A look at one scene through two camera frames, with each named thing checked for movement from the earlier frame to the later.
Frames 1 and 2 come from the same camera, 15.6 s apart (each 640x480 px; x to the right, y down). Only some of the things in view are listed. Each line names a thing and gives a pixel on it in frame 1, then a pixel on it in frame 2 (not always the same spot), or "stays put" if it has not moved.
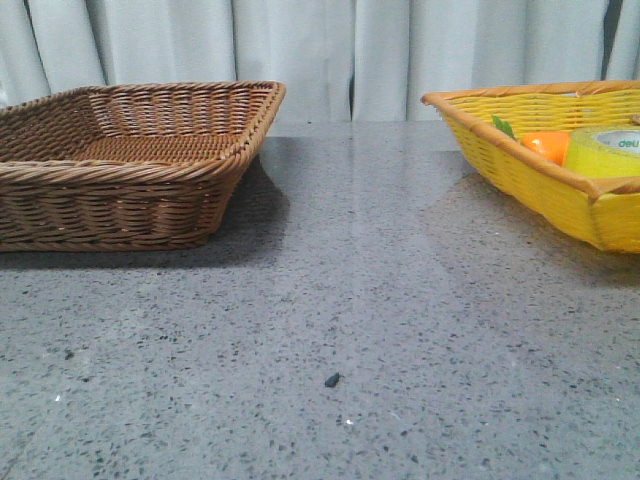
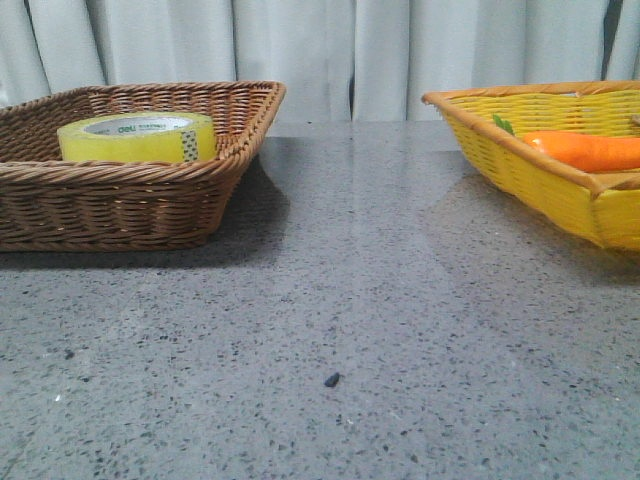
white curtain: x=339 y=61 stays put
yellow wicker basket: x=602 y=212 stays put
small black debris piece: x=332 y=380 stays put
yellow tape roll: x=606 y=151 to x=150 y=137
